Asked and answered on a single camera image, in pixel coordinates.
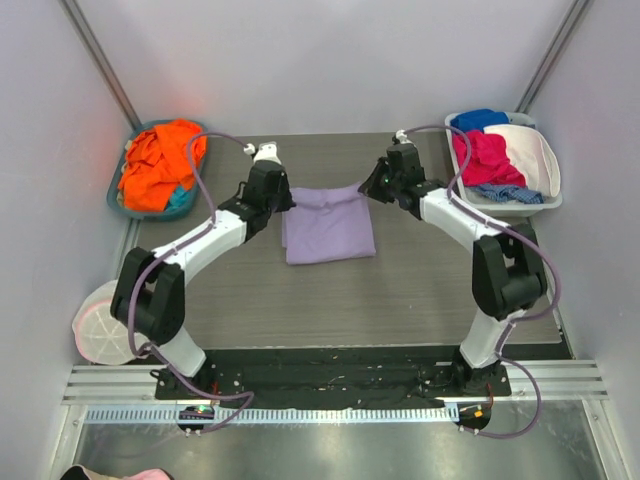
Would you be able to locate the lavender t-shirt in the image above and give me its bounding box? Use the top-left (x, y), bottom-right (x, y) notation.
top-left (282, 183), bottom-right (376, 265)

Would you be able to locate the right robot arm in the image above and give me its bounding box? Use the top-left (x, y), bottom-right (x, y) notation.
top-left (359, 140), bottom-right (547, 395)

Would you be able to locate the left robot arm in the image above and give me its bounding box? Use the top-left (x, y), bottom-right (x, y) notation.
top-left (110, 159), bottom-right (294, 399)

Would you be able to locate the teal t-shirt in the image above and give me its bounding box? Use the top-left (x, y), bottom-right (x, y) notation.
top-left (165, 185), bottom-right (191, 212)

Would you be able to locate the pink t-shirt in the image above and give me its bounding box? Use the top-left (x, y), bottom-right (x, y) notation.
top-left (462, 130), bottom-right (526, 187)

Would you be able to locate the blue t-shirt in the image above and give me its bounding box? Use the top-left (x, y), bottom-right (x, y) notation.
top-left (450, 109), bottom-right (509, 133)

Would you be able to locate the blue checked shirt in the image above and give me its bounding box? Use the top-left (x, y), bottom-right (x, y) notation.
top-left (471, 184), bottom-right (545, 205)

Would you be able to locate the orange t-shirt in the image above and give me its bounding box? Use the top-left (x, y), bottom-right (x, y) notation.
top-left (118, 119), bottom-right (207, 213)

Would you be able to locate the white t-shirt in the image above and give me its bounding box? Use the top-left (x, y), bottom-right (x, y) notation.
top-left (484, 124), bottom-right (561, 198)

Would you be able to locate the white mesh hamper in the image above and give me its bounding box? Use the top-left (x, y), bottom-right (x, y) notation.
top-left (72, 280), bottom-right (135, 366)

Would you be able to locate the pink cloth at bottom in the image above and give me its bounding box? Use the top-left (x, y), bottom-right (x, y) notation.
top-left (59, 464), bottom-right (174, 480)

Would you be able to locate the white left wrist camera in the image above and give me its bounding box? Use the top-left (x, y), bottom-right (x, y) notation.
top-left (243, 142), bottom-right (281, 165)

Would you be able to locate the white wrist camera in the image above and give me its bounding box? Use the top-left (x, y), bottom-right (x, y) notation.
top-left (392, 130), bottom-right (414, 145)
top-left (243, 142), bottom-right (281, 165)

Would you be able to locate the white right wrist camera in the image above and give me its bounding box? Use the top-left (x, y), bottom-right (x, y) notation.
top-left (392, 130), bottom-right (414, 145)

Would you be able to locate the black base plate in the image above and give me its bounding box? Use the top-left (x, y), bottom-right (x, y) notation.
top-left (186, 346), bottom-right (512, 400)

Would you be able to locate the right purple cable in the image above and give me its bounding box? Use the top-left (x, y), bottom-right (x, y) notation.
top-left (399, 124), bottom-right (564, 441)

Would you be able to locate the white slotted cable duct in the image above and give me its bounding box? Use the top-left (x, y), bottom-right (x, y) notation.
top-left (84, 404), bottom-right (459, 426)

